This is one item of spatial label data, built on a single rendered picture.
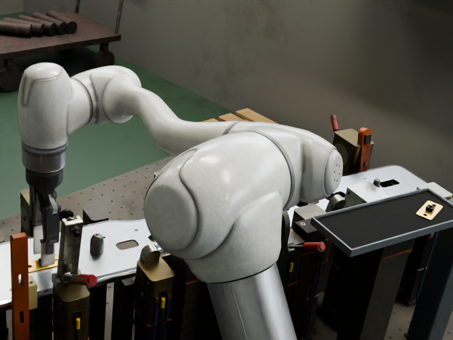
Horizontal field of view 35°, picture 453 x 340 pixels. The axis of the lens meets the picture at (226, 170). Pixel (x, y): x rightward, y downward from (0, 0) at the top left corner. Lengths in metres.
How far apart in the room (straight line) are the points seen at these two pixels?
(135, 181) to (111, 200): 0.15
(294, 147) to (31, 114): 0.59
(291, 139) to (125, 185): 1.57
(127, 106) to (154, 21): 3.90
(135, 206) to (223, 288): 1.49
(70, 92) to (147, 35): 4.01
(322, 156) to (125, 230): 0.84
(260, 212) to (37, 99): 0.62
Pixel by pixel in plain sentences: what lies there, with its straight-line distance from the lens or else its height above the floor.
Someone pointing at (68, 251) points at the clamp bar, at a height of 1.14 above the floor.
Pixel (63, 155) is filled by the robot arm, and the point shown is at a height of 1.29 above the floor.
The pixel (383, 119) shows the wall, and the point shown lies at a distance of 4.27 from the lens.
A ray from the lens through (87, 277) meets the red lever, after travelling 1.38.
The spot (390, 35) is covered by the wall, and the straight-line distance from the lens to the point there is 4.15.
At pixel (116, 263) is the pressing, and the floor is 1.00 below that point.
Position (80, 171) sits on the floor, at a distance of 4.06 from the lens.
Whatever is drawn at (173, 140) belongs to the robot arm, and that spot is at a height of 1.46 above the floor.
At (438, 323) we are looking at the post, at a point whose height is 0.79.
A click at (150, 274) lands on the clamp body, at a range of 1.52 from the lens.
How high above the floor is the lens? 1.99
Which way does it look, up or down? 28 degrees down
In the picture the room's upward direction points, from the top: 8 degrees clockwise
